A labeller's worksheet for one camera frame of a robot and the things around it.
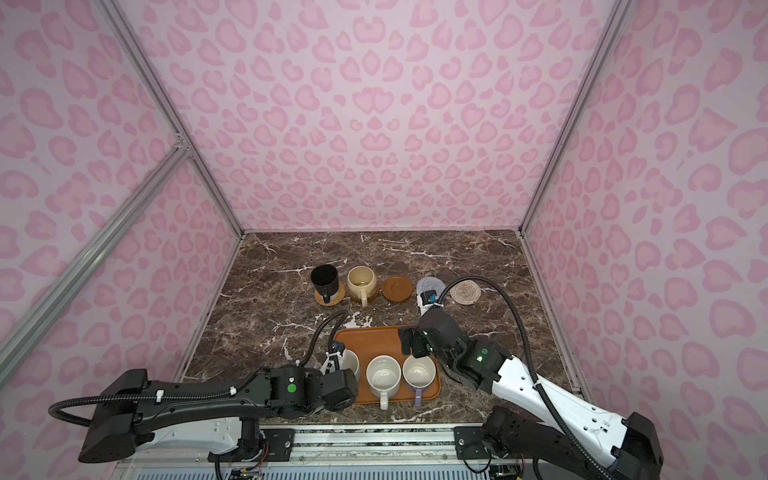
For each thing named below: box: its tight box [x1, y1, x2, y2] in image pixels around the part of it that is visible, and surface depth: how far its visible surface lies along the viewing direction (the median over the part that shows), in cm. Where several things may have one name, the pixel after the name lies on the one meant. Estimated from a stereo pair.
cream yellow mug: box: [346, 265, 377, 307], surface depth 97 cm
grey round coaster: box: [416, 276, 446, 298], surface depth 105 cm
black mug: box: [310, 264, 339, 304], surface depth 97 cm
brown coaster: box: [381, 275, 413, 303], surface depth 103 cm
